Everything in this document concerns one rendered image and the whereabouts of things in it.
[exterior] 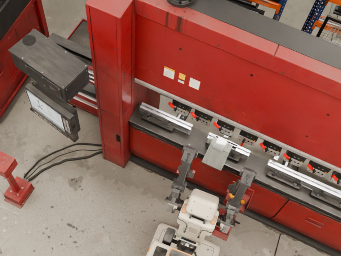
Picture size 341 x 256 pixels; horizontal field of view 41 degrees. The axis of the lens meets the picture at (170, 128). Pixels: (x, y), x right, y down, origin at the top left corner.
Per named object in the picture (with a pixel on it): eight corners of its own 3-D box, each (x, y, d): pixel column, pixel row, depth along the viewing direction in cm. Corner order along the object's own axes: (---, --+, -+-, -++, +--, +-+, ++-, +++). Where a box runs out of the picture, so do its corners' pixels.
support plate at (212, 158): (201, 162, 385) (201, 161, 384) (213, 137, 397) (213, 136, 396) (220, 171, 382) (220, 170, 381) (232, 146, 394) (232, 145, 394)
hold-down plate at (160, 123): (141, 119, 414) (141, 117, 411) (144, 115, 416) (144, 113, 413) (171, 132, 409) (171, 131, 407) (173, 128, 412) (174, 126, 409)
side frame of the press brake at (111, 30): (103, 159, 487) (84, 3, 287) (139, 99, 527) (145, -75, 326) (124, 168, 484) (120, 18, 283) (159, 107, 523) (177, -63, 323)
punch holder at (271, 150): (259, 149, 374) (264, 140, 360) (262, 141, 378) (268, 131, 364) (276, 157, 372) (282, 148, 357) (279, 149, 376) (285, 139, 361)
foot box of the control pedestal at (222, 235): (207, 232, 458) (209, 228, 447) (217, 211, 469) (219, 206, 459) (226, 241, 455) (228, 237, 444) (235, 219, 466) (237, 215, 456)
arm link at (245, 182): (238, 180, 308) (252, 185, 307) (243, 164, 317) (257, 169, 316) (224, 211, 343) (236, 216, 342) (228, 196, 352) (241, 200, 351)
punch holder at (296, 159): (282, 159, 371) (288, 151, 357) (285, 151, 375) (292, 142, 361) (299, 167, 369) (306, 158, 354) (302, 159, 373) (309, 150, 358)
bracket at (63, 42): (35, 60, 344) (34, 54, 338) (53, 37, 356) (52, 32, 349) (82, 81, 338) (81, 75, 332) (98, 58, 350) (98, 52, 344)
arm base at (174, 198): (164, 200, 343) (179, 206, 342) (168, 191, 342) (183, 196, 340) (166, 197, 351) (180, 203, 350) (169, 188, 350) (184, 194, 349)
